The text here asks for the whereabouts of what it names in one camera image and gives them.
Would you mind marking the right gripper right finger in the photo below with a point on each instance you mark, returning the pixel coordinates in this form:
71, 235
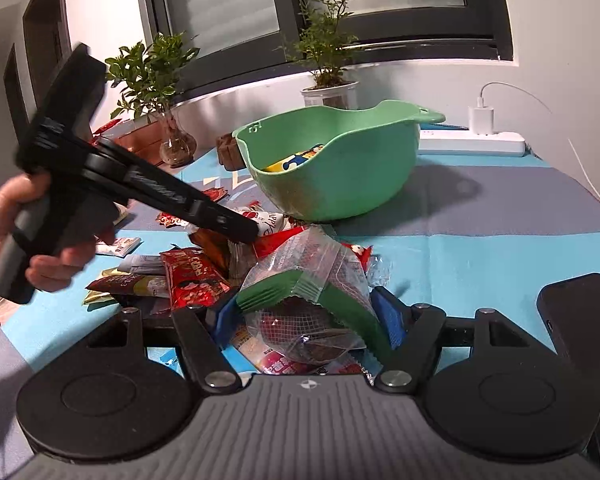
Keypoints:
416, 328

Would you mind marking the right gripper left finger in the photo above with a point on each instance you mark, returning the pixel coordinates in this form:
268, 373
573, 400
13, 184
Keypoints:
202, 358

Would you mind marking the clear bag with green header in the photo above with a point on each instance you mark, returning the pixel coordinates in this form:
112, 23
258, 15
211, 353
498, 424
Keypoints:
310, 301

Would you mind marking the yellow blue chips bag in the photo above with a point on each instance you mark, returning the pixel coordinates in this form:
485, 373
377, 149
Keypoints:
294, 160

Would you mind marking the person's left hand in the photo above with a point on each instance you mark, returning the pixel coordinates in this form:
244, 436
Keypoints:
46, 273

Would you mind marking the red snack packet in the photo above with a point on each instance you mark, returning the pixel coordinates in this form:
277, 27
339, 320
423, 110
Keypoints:
192, 278

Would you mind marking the copper orange box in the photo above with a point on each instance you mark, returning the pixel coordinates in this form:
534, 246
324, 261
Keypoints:
141, 138

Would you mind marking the blue grey tablecloth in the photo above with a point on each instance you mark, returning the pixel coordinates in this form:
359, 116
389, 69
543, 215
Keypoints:
466, 232

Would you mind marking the leafy plant in glass vase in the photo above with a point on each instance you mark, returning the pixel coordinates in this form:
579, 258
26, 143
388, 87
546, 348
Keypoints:
147, 76

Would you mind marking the green plastic bowl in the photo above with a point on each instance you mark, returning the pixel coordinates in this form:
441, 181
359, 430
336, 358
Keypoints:
368, 156

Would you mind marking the white power strip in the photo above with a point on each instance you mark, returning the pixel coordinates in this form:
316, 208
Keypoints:
466, 142

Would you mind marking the dark framed window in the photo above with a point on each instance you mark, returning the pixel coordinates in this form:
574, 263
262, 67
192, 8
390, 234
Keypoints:
243, 41

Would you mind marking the feathery plant in white pot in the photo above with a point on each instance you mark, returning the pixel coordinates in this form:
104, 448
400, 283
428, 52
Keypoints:
325, 49

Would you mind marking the white charger with cable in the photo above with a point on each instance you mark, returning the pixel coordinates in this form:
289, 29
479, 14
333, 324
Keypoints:
561, 126

